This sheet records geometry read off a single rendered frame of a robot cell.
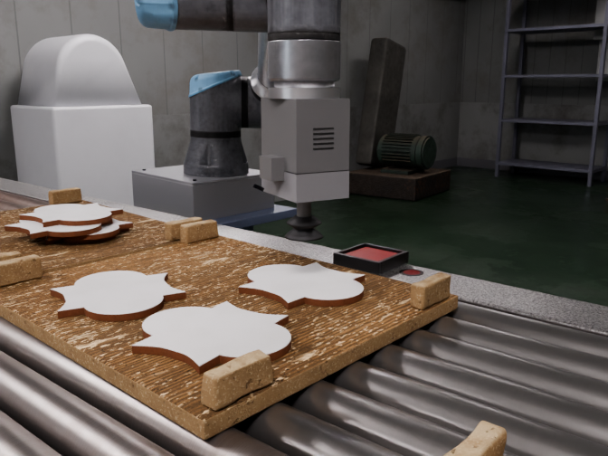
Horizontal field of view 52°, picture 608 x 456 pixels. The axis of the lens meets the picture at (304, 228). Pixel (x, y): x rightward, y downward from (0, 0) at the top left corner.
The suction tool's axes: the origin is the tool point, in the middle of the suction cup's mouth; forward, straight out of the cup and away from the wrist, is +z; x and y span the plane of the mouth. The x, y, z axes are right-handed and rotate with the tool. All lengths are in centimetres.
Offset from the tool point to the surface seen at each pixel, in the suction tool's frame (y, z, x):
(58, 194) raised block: -65, 4, -18
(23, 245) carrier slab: -35.0, 5.9, -26.3
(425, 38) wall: -593, -73, 497
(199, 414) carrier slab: 20.8, 5.9, -19.5
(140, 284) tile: -7.2, 5.1, -16.6
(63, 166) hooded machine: -350, 34, 19
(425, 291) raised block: 12.4, 3.8, 7.2
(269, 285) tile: -0.2, 5.1, -4.3
